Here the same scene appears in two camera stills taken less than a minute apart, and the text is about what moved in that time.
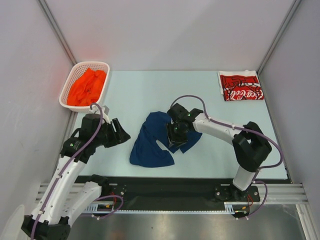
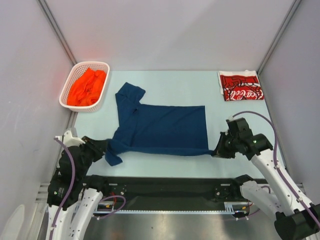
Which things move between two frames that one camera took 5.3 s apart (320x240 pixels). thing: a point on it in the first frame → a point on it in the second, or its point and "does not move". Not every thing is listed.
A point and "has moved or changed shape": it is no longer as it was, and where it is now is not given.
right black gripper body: x=173 y=139 → x=224 y=144
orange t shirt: x=85 y=90 does not move
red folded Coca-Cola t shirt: x=243 y=85 does not move
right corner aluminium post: x=295 y=5 does not move
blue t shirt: x=146 y=152 has moved or changed shape
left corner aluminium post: x=58 y=32 does not move
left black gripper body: x=106 y=137 → x=91 y=151
